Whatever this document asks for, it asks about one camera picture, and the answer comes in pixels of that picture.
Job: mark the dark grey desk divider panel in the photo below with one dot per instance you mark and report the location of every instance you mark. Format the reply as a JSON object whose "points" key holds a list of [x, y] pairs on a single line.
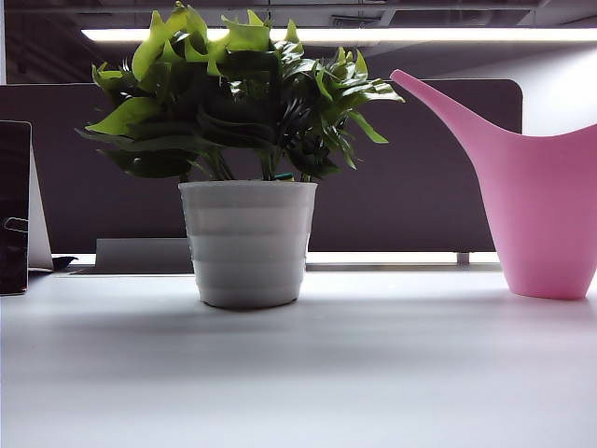
{"points": [[410, 186]]}

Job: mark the metal divider support bracket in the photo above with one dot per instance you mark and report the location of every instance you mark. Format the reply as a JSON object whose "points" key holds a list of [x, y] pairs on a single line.
{"points": [[463, 258]]}

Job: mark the ceiling air vent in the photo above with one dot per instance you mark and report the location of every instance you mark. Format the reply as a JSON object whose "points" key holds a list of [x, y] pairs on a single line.
{"points": [[354, 20]]}

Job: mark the small black object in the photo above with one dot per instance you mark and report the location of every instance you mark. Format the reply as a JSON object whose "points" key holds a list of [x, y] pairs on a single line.
{"points": [[63, 262]]}

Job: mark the white ribbed plant pot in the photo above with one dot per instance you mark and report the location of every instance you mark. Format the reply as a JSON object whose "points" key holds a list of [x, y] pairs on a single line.
{"points": [[247, 242]]}

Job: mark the green leafy plant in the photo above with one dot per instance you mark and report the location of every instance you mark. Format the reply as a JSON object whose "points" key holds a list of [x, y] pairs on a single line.
{"points": [[242, 93]]}

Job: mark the silver laptop with black screen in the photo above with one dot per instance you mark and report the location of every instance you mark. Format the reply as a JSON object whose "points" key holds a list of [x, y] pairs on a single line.
{"points": [[14, 186]]}

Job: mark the long ceiling light strip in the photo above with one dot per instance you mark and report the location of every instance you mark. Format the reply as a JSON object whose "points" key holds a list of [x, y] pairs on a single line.
{"points": [[420, 35]]}

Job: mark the pink plastic watering can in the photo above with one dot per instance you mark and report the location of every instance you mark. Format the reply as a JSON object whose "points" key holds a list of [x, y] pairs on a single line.
{"points": [[536, 210]]}

